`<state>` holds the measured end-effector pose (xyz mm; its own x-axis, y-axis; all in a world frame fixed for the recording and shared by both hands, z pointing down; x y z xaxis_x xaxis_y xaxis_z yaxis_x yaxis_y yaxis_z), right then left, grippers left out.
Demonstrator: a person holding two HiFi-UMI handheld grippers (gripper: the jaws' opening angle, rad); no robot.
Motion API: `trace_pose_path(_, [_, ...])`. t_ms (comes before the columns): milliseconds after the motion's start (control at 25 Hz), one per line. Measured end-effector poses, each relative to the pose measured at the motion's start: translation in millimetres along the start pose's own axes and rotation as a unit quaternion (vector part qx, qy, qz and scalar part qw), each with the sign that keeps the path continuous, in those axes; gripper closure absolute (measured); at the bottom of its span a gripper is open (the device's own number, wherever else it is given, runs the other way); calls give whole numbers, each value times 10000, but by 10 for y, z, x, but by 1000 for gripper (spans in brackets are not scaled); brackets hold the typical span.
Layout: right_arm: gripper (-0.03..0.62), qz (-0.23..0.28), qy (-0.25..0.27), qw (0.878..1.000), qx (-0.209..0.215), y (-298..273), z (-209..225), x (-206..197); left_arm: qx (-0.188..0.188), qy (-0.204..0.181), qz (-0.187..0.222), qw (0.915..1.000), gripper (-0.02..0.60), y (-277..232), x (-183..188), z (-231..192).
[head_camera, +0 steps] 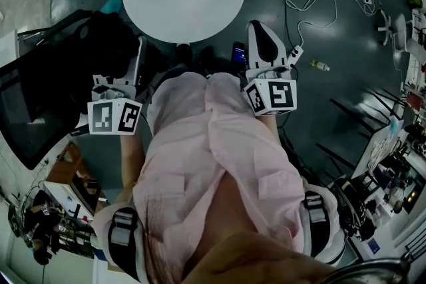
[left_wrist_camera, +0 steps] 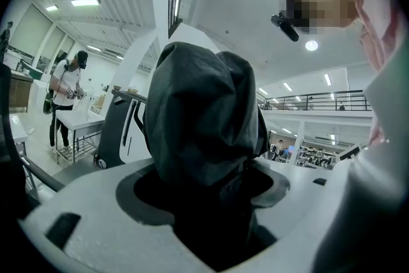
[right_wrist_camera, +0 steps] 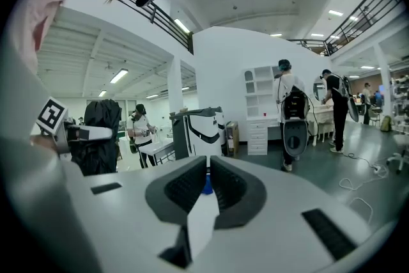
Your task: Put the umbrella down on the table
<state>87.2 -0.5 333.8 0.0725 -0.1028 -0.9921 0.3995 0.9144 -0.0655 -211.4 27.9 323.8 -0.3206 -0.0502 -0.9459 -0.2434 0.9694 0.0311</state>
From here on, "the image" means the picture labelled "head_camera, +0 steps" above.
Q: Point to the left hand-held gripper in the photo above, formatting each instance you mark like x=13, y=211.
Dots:
x=110, y=116

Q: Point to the white power strip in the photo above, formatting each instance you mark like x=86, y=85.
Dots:
x=295, y=55

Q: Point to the brown wooden box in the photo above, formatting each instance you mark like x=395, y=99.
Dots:
x=71, y=166

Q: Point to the person's left forearm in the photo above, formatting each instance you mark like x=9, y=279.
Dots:
x=131, y=163

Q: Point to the black mesh office chair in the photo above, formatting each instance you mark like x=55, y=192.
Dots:
x=33, y=103

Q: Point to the person's right forearm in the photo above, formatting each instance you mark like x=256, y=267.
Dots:
x=269, y=121

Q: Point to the teal plastic object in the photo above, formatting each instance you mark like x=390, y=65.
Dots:
x=111, y=5

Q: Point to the black phone with blue screen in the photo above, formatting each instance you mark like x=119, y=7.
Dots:
x=239, y=55

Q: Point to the cluttered white desk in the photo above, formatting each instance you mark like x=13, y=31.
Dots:
x=389, y=169

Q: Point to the white swivel chair base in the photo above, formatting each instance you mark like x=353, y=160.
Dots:
x=391, y=26

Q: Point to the person's black shoe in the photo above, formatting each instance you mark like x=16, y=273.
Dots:
x=183, y=53

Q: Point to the yellow drink bottle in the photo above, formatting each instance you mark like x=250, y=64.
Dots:
x=320, y=65

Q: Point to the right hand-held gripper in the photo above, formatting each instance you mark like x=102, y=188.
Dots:
x=276, y=93

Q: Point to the person's pink clothing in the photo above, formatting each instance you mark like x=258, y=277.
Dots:
x=199, y=143

